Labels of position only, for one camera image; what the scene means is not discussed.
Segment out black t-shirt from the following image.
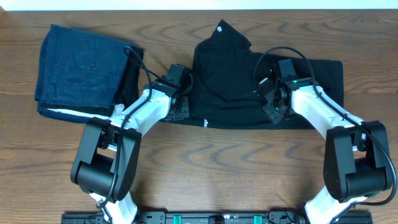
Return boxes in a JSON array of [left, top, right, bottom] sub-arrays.
[[161, 19, 345, 131]]

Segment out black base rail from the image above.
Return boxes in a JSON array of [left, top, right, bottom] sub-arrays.
[[61, 210, 374, 224]]

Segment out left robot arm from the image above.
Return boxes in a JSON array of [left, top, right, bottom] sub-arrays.
[[62, 64, 193, 223]]

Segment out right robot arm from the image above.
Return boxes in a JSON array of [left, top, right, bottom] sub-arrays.
[[258, 59, 397, 223]]

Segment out folded black garment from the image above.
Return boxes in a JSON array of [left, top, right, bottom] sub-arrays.
[[113, 45, 144, 114]]

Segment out folded dark blue jeans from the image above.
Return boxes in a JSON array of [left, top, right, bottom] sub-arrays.
[[34, 25, 131, 123]]

